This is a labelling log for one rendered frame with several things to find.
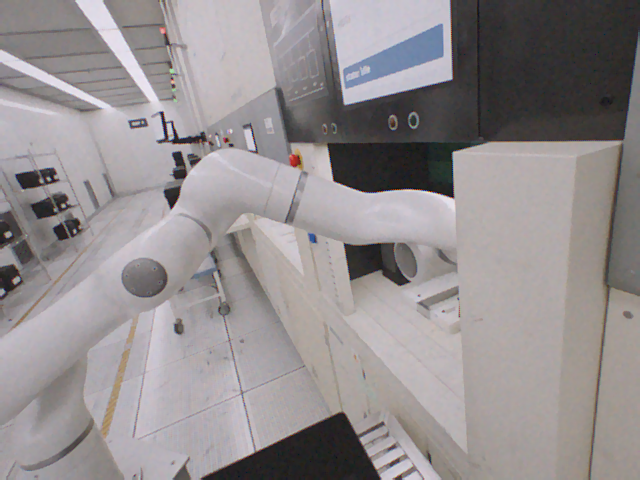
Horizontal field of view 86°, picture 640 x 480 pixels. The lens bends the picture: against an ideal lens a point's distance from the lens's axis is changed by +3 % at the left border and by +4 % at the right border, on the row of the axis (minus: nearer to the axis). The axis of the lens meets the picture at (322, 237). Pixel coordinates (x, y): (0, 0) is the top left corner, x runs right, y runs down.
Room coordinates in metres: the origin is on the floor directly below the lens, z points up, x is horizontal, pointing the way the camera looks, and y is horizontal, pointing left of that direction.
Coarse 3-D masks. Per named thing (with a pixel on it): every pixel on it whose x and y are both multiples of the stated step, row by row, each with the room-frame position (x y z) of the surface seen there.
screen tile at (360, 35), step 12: (336, 0) 0.65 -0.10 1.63; (348, 0) 0.61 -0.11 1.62; (360, 0) 0.58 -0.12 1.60; (372, 0) 0.55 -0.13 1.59; (336, 12) 0.65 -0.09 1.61; (372, 12) 0.55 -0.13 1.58; (336, 24) 0.66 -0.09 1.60; (360, 24) 0.58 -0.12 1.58; (372, 24) 0.55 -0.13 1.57; (348, 36) 0.63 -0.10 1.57; (360, 36) 0.59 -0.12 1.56; (372, 36) 0.56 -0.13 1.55; (348, 48) 0.63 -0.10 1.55; (360, 48) 0.59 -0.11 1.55
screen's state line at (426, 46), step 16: (432, 32) 0.43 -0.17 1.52; (400, 48) 0.49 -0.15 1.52; (416, 48) 0.46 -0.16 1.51; (432, 48) 0.44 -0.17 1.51; (368, 64) 0.58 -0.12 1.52; (384, 64) 0.53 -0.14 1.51; (400, 64) 0.50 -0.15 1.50; (416, 64) 0.47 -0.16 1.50; (352, 80) 0.63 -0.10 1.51; (368, 80) 0.58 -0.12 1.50
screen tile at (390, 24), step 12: (396, 0) 0.49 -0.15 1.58; (408, 0) 0.47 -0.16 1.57; (420, 0) 0.45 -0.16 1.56; (432, 0) 0.43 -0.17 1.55; (384, 12) 0.52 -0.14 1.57; (396, 12) 0.50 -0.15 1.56; (408, 12) 0.47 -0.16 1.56; (420, 12) 0.45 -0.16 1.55; (432, 12) 0.43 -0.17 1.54; (384, 24) 0.52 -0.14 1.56; (396, 24) 0.50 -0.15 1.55; (408, 24) 0.48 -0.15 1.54; (384, 36) 0.53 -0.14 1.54
